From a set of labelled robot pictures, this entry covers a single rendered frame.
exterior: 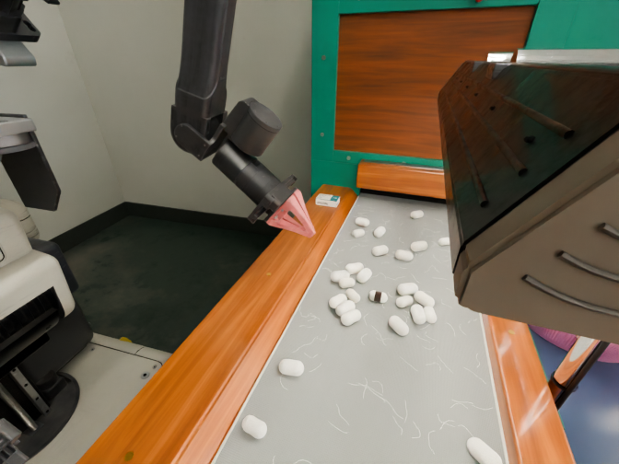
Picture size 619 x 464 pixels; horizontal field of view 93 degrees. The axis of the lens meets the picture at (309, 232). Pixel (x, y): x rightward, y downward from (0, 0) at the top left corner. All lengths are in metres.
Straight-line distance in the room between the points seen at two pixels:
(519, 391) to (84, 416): 1.02
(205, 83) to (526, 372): 0.58
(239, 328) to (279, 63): 1.55
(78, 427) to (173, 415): 0.70
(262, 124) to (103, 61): 2.09
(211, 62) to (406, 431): 0.52
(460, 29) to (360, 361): 0.74
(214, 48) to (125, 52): 1.90
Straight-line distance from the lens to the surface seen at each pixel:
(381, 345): 0.49
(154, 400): 0.44
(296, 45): 1.80
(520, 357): 0.52
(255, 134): 0.46
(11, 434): 0.26
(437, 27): 0.88
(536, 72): 0.22
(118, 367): 1.18
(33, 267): 0.72
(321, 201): 0.81
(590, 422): 0.63
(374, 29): 0.89
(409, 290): 0.57
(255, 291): 0.53
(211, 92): 0.48
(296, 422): 0.42
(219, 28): 0.47
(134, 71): 2.34
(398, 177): 0.85
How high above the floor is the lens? 1.11
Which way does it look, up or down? 30 degrees down
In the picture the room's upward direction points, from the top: straight up
